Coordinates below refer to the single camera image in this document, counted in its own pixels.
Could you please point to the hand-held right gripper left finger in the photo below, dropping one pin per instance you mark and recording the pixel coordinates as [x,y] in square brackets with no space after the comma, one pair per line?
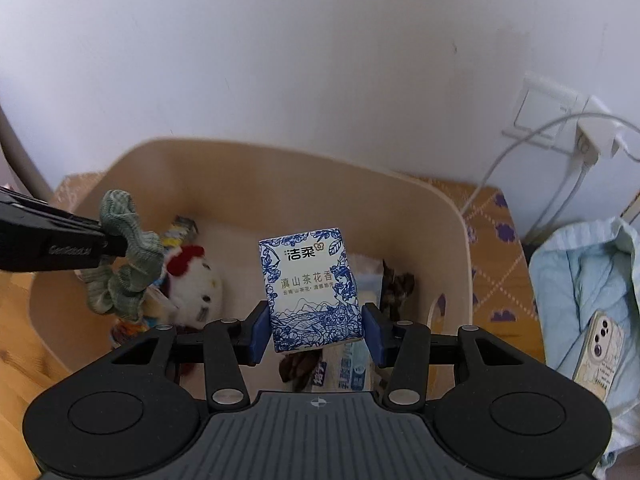
[259,330]

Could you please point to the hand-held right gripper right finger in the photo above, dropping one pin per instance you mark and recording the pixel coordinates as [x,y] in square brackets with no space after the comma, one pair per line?
[375,335]

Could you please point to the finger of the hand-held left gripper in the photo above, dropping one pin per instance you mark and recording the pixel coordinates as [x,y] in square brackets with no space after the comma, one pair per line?
[50,212]
[60,250]

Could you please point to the white blue plastic packet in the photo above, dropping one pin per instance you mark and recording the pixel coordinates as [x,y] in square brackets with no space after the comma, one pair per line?
[345,367]

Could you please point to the blue white tissue pack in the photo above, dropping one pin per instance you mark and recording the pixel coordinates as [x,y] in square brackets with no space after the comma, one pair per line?
[310,290]

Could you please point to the green fabric scrunchie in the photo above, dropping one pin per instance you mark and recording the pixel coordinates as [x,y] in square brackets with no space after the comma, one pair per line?
[120,285]

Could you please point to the white red plush toy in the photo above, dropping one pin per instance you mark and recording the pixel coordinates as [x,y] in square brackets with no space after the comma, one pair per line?
[200,290]

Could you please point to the long blue star packet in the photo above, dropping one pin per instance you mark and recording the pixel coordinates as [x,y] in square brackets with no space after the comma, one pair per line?
[181,227]

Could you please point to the beige plastic storage bin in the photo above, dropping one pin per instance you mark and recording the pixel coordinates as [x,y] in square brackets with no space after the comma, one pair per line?
[225,185]

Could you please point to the purple white flat box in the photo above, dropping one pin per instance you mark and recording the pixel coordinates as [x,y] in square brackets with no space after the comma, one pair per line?
[20,160]

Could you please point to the light blue jacket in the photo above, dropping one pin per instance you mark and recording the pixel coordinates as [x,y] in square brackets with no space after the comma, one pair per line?
[565,285]

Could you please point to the phone in printed case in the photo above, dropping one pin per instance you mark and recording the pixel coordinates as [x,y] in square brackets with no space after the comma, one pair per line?
[597,355]

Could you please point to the white charger plug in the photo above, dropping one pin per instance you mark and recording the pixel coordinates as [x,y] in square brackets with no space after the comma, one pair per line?
[600,130]

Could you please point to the white wall socket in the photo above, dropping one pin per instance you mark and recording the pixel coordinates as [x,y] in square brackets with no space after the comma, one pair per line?
[535,110]

